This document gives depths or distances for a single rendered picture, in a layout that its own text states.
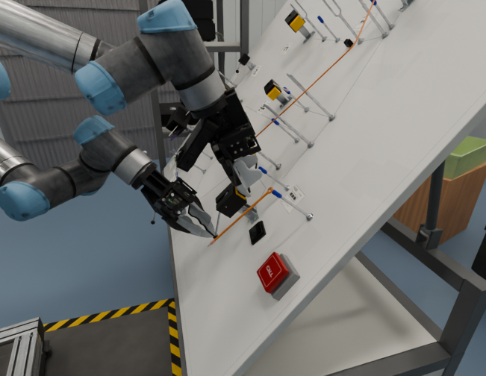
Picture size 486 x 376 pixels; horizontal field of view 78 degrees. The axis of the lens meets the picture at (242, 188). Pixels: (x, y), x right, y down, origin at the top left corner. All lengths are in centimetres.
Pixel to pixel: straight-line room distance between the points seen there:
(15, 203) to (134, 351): 133
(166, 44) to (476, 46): 46
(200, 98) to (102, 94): 14
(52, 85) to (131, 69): 363
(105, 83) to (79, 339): 170
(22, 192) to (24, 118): 354
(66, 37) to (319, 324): 82
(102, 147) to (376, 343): 77
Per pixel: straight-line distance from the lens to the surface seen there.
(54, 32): 62
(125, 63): 48
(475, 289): 80
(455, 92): 56
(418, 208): 262
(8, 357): 182
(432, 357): 90
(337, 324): 88
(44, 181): 68
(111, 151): 66
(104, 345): 194
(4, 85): 100
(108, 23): 408
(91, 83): 49
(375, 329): 90
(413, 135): 53
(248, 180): 59
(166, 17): 48
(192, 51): 49
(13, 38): 63
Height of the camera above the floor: 145
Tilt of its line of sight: 26 degrees down
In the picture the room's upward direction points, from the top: straight up
